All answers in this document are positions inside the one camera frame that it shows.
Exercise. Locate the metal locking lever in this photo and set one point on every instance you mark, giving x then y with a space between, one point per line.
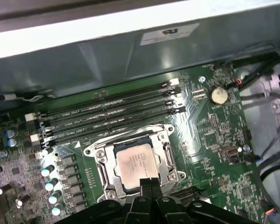
167 156
102 175

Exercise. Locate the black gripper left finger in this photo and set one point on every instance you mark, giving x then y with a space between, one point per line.
135 212

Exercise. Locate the blue-topped capacitor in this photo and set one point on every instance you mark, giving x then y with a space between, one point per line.
9 134
12 142

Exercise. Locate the CPU socket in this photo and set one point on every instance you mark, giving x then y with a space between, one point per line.
180 175

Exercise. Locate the white case label sticker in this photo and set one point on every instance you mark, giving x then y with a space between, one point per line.
170 33

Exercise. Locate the metal socket cover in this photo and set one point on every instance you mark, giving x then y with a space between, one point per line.
161 156

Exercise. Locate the silver-topped capacitor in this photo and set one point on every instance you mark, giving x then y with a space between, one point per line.
46 172
56 211
49 186
53 199

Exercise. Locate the internal USB port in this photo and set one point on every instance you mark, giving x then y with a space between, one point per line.
228 152

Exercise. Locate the green motherboard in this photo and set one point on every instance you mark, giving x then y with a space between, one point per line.
196 112

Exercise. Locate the silver CPU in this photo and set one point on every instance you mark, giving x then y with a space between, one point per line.
133 163

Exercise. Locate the silver coin battery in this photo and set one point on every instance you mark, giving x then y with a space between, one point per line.
218 95

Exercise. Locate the RAM slot with black latches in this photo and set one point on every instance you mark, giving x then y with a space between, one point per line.
107 128
107 108

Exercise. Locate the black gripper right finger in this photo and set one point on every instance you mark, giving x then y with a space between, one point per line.
172 212

